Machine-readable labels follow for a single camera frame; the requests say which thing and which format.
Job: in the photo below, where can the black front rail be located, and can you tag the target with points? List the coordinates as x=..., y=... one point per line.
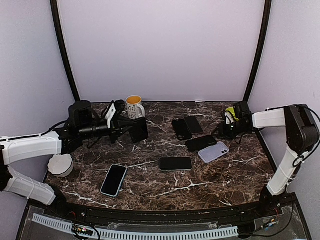
x=239, y=214

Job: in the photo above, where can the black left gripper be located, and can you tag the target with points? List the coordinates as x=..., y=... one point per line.
x=116, y=125

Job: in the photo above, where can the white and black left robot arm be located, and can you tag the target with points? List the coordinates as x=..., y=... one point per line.
x=83, y=123

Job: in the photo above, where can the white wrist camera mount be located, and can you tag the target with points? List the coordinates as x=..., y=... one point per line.
x=229, y=121
x=113, y=112

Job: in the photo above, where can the silver phone with dark screen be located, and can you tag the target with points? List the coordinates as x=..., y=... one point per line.
x=175, y=164

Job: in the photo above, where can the green bowl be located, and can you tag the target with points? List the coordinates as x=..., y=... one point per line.
x=230, y=113

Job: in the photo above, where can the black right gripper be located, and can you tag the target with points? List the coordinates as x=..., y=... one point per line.
x=223, y=132

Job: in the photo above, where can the purple phone with dark screen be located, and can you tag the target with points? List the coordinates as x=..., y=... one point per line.
x=193, y=125

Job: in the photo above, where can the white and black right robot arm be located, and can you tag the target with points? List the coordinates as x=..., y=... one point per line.
x=298, y=122

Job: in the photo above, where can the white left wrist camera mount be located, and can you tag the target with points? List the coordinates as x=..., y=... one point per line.
x=113, y=112

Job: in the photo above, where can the black frame post left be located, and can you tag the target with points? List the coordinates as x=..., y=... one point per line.
x=63, y=50

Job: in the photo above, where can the white patterned mug yellow inside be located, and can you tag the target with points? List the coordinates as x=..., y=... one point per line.
x=134, y=107

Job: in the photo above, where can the black phone from ring case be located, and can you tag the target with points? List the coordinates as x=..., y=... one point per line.
x=200, y=143

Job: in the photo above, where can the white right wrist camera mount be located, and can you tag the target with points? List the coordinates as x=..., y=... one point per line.
x=229, y=121

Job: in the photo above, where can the black frame post right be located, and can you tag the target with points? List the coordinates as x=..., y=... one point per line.
x=259, y=49

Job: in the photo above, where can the black frame post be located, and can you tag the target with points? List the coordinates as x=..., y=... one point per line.
x=259, y=49
x=63, y=50

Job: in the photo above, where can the phone in blue case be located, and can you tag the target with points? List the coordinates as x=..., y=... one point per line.
x=113, y=180

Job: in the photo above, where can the white fluted bowl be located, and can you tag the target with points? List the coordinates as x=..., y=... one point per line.
x=61, y=165

